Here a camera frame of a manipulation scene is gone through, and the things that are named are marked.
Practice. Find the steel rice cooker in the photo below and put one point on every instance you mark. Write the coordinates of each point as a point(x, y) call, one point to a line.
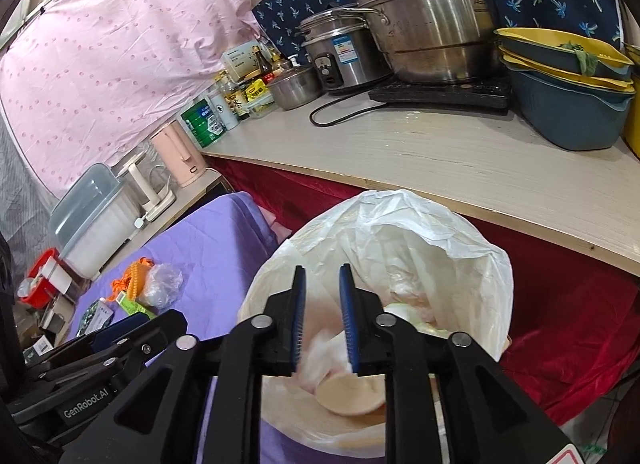
point(345, 53)

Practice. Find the small green box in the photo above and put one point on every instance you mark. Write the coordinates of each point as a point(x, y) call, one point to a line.
point(131, 305)

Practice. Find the metal container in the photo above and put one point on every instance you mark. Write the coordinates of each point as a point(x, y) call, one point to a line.
point(55, 314)

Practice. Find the large steel steamer pot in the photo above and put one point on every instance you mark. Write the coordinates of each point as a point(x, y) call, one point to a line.
point(430, 28)

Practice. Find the green printed packet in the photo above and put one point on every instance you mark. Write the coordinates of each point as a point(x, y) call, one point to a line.
point(95, 316)

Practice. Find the grey plastic sheet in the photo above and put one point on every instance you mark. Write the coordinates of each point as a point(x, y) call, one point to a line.
point(20, 204)

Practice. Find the white cup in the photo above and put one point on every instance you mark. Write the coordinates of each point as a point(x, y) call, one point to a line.
point(57, 279)

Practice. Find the white power plug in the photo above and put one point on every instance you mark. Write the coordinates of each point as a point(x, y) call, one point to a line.
point(138, 224)

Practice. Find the red cloth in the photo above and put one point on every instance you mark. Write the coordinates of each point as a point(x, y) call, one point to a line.
point(575, 334)

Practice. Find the red basin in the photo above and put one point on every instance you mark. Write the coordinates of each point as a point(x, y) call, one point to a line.
point(35, 294)

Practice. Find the blue yellow basin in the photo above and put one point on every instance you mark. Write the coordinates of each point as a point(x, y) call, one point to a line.
point(565, 113)
point(540, 56)

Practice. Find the dark sauce bottle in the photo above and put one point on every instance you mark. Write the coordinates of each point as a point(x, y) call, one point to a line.
point(261, 63)

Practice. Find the clear plastic bag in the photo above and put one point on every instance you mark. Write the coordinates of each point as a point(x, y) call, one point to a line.
point(160, 286)

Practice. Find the wooden counter board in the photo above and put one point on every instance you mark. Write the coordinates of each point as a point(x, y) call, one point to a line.
point(450, 168)

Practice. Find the white blender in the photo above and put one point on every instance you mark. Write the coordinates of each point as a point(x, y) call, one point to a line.
point(140, 183)

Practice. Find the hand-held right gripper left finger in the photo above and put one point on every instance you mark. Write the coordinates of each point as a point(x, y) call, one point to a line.
point(299, 314)

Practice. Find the small steel pot with lid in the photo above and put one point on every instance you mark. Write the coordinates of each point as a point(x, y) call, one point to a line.
point(295, 88)

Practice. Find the white green carton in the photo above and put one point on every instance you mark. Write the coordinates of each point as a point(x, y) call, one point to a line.
point(240, 61)

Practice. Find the clear food container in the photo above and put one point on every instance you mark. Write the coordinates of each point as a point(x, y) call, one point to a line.
point(262, 108)

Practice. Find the dark bottle white label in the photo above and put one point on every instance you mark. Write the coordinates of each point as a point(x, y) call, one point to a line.
point(240, 106)

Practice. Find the bin with white plastic liner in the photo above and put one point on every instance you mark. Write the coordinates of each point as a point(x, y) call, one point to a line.
point(440, 254)

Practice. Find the orange yellow snack packet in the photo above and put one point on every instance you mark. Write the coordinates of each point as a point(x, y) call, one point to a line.
point(132, 281)

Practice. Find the yellow electric pot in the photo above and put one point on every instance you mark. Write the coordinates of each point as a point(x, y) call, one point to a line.
point(634, 128)

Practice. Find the pink cloth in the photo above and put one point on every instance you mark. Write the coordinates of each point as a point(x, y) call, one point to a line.
point(277, 231)

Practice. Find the white dish box grey lid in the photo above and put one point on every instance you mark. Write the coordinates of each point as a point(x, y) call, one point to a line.
point(100, 239)

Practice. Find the black induction cooktop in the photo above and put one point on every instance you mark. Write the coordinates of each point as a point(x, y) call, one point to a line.
point(450, 96)

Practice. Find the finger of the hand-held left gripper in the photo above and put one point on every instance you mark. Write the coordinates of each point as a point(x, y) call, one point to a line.
point(100, 369)
point(120, 331)

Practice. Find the purple tablecloth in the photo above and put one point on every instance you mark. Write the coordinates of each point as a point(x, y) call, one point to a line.
point(215, 244)

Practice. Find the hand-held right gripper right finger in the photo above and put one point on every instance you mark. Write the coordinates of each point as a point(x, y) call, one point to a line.
point(346, 314)

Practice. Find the green can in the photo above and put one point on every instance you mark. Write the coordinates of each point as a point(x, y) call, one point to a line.
point(202, 123)

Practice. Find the pink dotted sheet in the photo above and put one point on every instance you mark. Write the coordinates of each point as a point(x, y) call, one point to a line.
point(125, 68)

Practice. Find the pink electric kettle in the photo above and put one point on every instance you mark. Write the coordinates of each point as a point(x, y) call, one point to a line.
point(180, 153)

